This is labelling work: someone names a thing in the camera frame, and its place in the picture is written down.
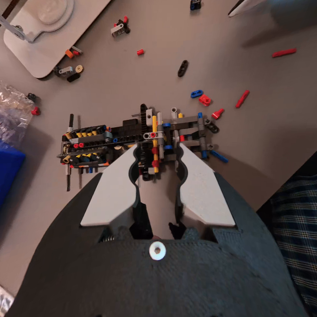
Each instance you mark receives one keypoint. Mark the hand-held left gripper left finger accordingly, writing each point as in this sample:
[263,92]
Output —
[111,188]

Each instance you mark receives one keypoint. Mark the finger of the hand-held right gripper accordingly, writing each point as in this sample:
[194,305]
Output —
[250,5]

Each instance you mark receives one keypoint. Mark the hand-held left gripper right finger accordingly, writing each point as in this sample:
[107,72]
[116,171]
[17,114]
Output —
[205,190]

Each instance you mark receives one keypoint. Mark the lego technic car chassis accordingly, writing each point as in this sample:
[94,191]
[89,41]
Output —
[99,141]

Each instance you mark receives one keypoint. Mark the long blue lego pin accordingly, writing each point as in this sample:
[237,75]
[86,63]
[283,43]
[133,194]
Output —
[219,156]

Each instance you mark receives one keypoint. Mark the blue and black lego piece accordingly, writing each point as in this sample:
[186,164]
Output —
[195,5]

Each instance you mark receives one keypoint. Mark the long red lego axle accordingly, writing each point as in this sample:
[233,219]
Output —
[284,52]

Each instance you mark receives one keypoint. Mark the short black lego beam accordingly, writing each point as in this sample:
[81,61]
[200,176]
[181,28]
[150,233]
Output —
[213,126]
[182,68]

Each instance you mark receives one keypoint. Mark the red lego stop pin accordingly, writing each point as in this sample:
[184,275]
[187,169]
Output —
[218,114]

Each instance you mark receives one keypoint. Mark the red lego connector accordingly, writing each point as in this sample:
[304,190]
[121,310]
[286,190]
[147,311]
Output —
[36,111]
[204,99]

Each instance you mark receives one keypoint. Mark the short blue lego beam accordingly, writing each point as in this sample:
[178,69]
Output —
[197,93]

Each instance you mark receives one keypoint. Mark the black lego connector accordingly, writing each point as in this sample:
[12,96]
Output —
[32,96]

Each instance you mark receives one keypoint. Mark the grey tan black lego assembly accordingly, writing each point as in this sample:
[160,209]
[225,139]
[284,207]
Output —
[70,71]

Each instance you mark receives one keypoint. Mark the grey red black lego assembly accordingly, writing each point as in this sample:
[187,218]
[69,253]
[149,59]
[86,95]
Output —
[120,28]

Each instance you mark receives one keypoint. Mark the orange and grey lego piece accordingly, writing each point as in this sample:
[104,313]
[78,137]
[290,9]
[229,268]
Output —
[70,53]

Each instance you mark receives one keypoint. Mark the person's plaid trousers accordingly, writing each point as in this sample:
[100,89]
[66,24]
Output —
[297,235]

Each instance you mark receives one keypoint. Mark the blue box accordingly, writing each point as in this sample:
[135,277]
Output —
[8,173]

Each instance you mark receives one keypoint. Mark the clear plastic bag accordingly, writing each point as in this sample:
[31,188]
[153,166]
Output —
[12,116]

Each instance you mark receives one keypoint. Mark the white monitor stand base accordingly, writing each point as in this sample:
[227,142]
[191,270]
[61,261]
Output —
[62,37]

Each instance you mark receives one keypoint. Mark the metal bracket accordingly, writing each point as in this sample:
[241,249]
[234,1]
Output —
[14,28]

